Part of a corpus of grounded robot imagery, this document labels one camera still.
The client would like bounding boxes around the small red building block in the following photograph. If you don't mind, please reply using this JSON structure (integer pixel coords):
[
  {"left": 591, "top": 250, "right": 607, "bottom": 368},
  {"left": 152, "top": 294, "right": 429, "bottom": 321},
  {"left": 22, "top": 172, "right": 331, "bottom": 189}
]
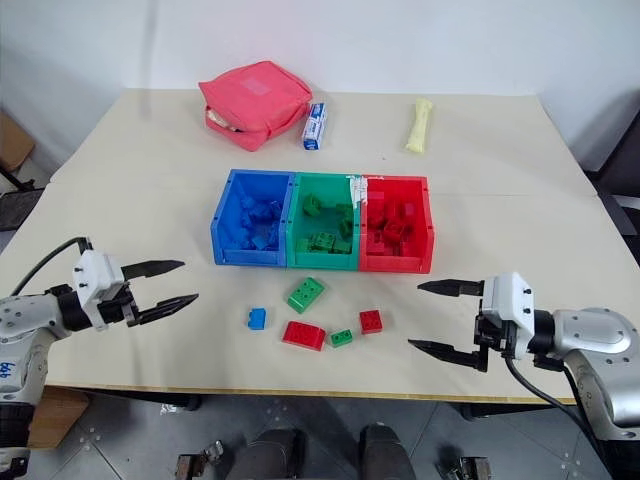
[{"left": 359, "top": 309, "right": 384, "bottom": 335}]

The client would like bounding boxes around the blue and white carton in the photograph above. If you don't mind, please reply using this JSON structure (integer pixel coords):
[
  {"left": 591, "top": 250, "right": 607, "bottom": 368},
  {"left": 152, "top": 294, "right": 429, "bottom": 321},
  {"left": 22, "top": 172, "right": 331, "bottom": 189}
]
[{"left": 301, "top": 102, "right": 330, "bottom": 152}]

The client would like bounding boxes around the white tape strip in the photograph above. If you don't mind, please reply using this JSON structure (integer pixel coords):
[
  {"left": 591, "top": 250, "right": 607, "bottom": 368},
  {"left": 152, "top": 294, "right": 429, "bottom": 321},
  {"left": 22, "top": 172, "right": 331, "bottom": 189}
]
[{"left": 345, "top": 173, "right": 387, "bottom": 207}]

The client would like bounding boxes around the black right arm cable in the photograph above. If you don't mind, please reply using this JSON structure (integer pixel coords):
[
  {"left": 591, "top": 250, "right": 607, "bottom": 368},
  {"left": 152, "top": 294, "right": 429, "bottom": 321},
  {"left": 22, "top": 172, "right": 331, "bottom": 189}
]
[{"left": 501, "top": 349, "right": 617, "bottom": 454}]

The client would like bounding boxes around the small blue building block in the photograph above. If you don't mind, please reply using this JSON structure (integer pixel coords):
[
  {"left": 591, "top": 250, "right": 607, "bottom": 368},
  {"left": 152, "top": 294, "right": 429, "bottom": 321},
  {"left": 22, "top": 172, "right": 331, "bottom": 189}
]
[{"left": 244, "top": 307, "right": 269, "bottom": 332}]

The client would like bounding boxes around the blue plastic bin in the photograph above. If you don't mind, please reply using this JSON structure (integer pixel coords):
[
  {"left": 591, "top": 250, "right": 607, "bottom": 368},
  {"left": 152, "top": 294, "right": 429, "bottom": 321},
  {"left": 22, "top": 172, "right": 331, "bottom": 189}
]
[{"left": 210, "top": 168, "right": 297, "bottom": 267}]

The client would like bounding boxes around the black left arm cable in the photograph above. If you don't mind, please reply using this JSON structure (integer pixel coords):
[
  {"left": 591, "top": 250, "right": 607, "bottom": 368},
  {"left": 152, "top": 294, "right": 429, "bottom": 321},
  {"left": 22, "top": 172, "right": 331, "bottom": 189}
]
[{"left": 9, "top": 234, "right": 96, "bottom": 297}]

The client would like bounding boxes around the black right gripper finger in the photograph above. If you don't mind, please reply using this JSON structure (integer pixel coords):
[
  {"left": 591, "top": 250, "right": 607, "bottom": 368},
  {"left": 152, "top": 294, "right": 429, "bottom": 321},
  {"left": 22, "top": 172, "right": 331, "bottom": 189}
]
[
  {"left": 407, "top": 338, "right": 490, "bottom": 374},
  {"left": 416, "top": 278, "right": 487, "bottom": 299}
]

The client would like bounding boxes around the red plastic bin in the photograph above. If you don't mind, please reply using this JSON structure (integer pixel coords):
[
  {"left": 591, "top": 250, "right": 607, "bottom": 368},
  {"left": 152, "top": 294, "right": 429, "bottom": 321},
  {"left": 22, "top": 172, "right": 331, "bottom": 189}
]
[{"left": 357, "top": 173, "right": 436, "bottom": 275}]

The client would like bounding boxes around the black metal stand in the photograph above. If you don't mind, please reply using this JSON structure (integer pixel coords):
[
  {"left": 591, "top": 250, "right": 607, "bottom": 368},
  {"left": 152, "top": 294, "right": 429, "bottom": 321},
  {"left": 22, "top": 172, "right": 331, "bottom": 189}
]
[{"left": 0, "top": 164, "right": 47, "bottom": 232}]

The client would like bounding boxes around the large red building block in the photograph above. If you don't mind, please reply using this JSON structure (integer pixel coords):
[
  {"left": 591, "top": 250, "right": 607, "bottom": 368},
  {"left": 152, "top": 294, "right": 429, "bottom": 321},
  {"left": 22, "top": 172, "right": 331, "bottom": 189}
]
[{"left": 281, "top": 320, "right": 327, "bottom": 353}]

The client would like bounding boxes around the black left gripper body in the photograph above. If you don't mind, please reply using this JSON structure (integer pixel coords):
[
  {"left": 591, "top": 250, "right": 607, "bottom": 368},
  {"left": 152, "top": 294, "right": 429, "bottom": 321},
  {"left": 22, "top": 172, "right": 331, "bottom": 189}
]
[{"left": 94, "top": 281, "right": 144, "bottom": 331}]

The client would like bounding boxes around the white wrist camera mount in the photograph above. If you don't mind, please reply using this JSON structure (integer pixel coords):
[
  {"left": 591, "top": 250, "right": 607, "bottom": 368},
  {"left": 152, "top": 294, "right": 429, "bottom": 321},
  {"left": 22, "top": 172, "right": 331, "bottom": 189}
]
[
  {"left": 480, "top": 271, "right": 537, "bottom": 359},
  {"left": 71, "top": 249, "right": 126, "bottom": 332}
]

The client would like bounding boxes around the pink fabric zipper pouch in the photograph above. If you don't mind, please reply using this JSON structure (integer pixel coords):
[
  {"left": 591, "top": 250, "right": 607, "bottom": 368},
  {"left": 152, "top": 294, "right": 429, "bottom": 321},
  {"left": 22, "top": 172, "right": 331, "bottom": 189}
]
[{"left": 197, "top": 60, "right": 315, "bottom": 153}]

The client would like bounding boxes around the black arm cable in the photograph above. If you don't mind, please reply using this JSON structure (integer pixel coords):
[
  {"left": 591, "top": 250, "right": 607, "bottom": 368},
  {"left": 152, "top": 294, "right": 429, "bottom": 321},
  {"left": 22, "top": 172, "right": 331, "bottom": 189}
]
[
  {"left": 9, "top": 234, "right": 96, "bottom": 297},
  {"left": 501, "top": 349, "right": 617, "bottom": 454}
]

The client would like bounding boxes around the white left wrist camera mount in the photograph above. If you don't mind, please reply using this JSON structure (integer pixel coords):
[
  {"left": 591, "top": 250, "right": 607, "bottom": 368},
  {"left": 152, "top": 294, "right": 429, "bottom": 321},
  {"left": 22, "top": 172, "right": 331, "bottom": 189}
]
[{"left": 71, "top": 249, "right": 126, "bottom": 332}]

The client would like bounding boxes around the metal foot bracket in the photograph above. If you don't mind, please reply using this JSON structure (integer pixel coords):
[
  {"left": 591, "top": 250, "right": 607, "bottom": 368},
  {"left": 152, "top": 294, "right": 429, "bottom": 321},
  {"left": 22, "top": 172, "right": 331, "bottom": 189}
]
[
  {"left": 175, "top": 439, "right": 225, "bottom": 480},
  {"left": 435, "top": 452, "right": 495, "bottom": 480}
]

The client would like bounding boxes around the large green building block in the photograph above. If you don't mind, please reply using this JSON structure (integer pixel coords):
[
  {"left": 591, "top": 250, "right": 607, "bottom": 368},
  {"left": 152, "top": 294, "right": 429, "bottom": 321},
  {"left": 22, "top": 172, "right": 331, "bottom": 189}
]
[{"left": 286, "top": 276, "right": 326, "bottom": 315}]

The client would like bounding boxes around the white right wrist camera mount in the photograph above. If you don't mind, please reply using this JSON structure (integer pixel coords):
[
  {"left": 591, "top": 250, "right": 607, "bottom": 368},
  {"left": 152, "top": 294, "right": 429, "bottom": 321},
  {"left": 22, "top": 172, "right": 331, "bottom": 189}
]
[{"left": 480, "top": 271, "right": 537, "bottom": 359}]

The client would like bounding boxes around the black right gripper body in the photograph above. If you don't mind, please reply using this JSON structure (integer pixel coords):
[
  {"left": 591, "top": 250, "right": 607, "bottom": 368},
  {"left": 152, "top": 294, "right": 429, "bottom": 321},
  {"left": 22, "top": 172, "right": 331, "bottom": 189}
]
[{"left": 473, "top": 299, "right": 521, "bottom": 362}]

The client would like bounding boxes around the green plastic bin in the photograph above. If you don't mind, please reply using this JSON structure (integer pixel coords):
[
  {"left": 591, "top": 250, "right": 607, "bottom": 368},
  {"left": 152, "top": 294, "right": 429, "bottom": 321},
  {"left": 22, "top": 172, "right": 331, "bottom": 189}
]
[{"left": 284, "top": 171, "right": 364, "bottom": 271}]

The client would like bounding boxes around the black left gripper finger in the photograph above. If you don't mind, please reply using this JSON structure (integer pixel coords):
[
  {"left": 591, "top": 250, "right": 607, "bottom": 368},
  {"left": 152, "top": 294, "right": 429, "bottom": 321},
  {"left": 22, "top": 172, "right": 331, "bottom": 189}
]
[
  {"left": 133, "top": 293, "right": 200, "bottom": 327},
  {"left": 120, "top": 259, "right": 187, "bottom": 280}
]

